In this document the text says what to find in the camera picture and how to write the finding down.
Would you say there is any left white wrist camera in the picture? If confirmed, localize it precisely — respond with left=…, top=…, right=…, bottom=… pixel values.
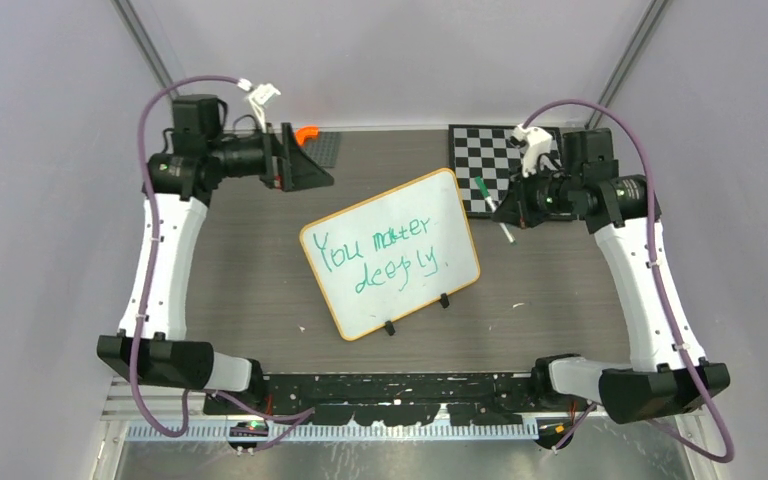
left=237, top=78, right=282, bottom=130

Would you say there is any green whiteboard marker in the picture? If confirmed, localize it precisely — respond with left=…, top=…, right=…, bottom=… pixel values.
left=482, top=177, right=518, bottom=245

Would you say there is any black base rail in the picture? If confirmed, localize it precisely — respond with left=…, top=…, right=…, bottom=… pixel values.
left=236, top=372, right=588, bottom=426

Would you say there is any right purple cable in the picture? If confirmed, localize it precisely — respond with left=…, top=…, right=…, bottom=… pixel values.
left=521, top=99, right=736, bottom=465

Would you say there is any purple cable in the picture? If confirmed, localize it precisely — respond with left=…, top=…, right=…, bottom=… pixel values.
left=128, top=74, right=319, bottom=454
left=521, top=99, right=736, bottom=465

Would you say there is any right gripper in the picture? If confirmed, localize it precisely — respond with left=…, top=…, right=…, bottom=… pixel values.
left=496, top=159, right=582, bottom=228

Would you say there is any yellow framed whiteboard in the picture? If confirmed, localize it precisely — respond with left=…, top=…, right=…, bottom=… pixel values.
left=299, top=167, right=481, bottom=341

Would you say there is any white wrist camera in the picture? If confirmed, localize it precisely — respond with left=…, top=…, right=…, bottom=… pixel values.
left=237, top=78, right=282, bottom=130
left=508, top=124, right=554, bottom=178

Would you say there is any orange curved block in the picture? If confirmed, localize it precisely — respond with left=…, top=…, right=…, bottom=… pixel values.
left=294, top=125, right=320, bottom=146

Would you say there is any green marker cap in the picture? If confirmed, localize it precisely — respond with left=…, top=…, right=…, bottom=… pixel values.
left=474, top=176, right=493, bottom=204

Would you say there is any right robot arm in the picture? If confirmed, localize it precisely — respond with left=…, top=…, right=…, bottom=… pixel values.
left=492, top=126, right=731, bottom=424

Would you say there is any white slotted cable duct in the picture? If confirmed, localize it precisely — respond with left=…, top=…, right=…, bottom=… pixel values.
left=124, top=421, right=544, bottom=444

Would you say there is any grey lego baseplate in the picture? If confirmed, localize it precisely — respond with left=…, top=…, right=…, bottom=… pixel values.
left=302, top=131, right=342, bottom=169

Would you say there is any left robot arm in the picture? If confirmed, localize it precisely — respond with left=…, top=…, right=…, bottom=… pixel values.
left=96, top=94, right=334, bottom=414

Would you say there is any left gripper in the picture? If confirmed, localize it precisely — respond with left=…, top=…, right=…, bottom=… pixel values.
left=209, top=122, right=333, bottom=192

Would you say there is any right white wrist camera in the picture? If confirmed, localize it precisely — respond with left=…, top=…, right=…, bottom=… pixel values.
left=508, top=124, right=554, bottom=178

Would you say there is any aluminium frame rail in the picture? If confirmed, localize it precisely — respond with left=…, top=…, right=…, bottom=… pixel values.
left=100, top=374, right=702, bottom=423

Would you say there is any black white checkerboard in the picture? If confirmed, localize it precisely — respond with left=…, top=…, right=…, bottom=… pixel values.
left=448, top=124, right=577, bottom=223

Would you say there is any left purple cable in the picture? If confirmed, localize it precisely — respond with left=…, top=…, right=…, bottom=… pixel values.
left=128, top=74, right=319, bottom=454

